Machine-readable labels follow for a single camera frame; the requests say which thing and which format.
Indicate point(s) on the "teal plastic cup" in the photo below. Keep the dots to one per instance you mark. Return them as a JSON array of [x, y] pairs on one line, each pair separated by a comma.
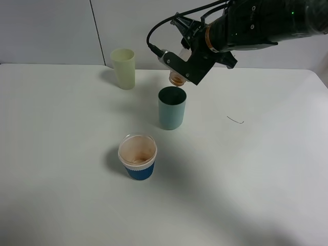
[[171, 104]]

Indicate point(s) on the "blue sleeved paper cup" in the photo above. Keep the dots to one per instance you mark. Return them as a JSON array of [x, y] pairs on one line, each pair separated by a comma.
[[137, 153]]

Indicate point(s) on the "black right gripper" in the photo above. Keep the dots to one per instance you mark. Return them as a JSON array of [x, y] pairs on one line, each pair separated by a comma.
[[196, 36]]

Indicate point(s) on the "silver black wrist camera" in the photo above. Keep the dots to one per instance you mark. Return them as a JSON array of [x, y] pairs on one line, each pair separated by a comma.
[[193, 70]]

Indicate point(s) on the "pale yellow plastic cup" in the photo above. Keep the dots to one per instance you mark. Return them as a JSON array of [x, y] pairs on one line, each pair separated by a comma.
[[123, 61]]

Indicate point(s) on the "clear bottle with pink label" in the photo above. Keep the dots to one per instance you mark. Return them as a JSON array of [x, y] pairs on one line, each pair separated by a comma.
[[174, 77]]

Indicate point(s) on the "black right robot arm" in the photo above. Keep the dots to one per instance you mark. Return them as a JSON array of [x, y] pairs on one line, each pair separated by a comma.
[[251, 25]]

